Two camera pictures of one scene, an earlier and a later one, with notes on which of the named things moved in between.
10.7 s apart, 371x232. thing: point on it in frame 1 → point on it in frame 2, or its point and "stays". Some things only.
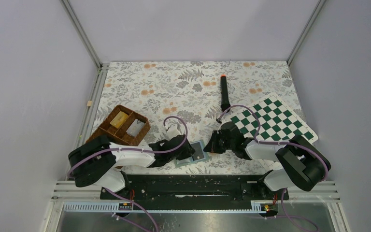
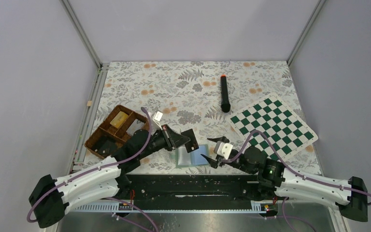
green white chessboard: [271, 120] stays
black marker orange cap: [225, 104] stays
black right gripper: [212, 146] → [213, 163]
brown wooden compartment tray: [121, 124] stays
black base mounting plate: [195, 187] stays
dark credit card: [198, 154] → [192, 145]
